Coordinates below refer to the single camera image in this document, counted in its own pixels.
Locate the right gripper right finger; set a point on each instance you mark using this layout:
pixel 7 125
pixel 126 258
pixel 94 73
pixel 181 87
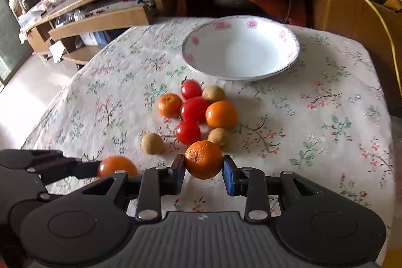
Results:
pixel 250 183

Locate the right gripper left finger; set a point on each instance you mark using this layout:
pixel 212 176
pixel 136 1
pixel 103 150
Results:
pixel 157 182

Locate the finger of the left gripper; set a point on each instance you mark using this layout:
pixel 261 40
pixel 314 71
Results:
pixel 86 169

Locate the large red-orange tomato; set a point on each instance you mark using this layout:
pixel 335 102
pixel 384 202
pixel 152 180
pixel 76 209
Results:
pixel 116 163

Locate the tan longan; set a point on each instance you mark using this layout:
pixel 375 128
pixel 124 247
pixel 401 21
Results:
pixel 213 93
pixel 220 137
pixel 152 144

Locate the rough orange mandarin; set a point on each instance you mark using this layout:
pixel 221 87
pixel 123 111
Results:
pixel 203 159

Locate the red cherry tomato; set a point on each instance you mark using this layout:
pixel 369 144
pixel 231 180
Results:
pixel 194 109
pixel 190 89
pixel 188 132

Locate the smooth orange mandarin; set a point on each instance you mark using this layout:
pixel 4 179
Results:
pixel 221 114

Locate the small orange mandarin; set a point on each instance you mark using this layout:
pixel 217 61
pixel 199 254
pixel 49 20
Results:
pixel 169 105

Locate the floral white tablecloth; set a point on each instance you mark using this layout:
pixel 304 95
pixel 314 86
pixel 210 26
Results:
pixel 325 118

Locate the white floral ceramic bowl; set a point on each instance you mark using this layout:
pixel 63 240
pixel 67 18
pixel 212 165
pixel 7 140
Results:
pixel 241 48

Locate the silver set-top box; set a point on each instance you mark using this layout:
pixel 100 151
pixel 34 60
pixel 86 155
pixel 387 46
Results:
pixel 98 8

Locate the wooden tv stand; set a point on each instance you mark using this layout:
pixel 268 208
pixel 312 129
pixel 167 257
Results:
pixel 377 27

